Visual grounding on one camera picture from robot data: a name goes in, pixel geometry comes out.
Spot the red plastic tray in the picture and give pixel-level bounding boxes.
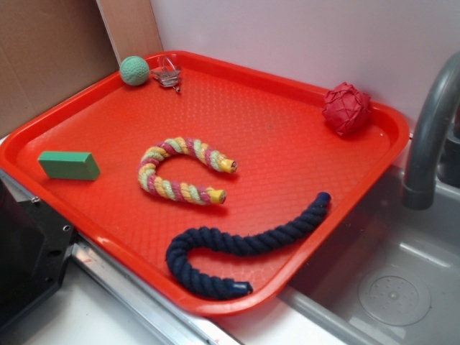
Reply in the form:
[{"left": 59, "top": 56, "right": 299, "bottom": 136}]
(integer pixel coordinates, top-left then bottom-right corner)
[{"left": 1, "top": 52, "right": 409, "bottom": 316}]

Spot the red woven ball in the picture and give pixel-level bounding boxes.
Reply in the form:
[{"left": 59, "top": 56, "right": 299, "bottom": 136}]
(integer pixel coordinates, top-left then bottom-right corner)
[{"left": 322, "top": 82, "right": 371, "bottom": 136}]

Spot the green rubber ball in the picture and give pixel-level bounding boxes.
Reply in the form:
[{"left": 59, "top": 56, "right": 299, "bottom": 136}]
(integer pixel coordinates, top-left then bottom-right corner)
[{"left": 119, "top": 56, "right": 150, "bottom": 86}]

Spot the green rectangular block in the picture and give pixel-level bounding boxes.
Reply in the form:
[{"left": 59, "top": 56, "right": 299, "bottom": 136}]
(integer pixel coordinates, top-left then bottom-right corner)
[{"left": 38, "top": 151, "right": 101, "bottom": 180}]

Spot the grey faucet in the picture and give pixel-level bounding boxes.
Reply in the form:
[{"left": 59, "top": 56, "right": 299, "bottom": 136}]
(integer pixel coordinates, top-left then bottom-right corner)
[{"left": 402, "top": 53, "right": 459, "bottom": 210}]

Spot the grey plastic sink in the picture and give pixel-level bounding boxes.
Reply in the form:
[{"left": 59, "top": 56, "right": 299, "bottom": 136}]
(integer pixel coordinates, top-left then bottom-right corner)
[{"left": 280, "top": 168, "right": 459, "bottom": 344}]

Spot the brown cardboard panel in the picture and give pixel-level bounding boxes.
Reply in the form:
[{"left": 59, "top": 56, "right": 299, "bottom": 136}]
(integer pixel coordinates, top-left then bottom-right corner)
[{"left": 1, "top": 1, "right": 162, "bottom": 137}]

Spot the multicolour twisted rope toy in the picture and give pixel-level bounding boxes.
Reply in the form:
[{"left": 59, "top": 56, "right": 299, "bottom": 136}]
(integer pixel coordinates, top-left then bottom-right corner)
[{"left": 137, "top": 137, "right": 238, "bottom": 206}]

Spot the dark blue rope toy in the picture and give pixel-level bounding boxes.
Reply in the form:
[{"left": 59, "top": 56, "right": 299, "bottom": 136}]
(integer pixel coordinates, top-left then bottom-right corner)
[{"left": 165, "top": 192, "right": 331, "bottom": 300}]

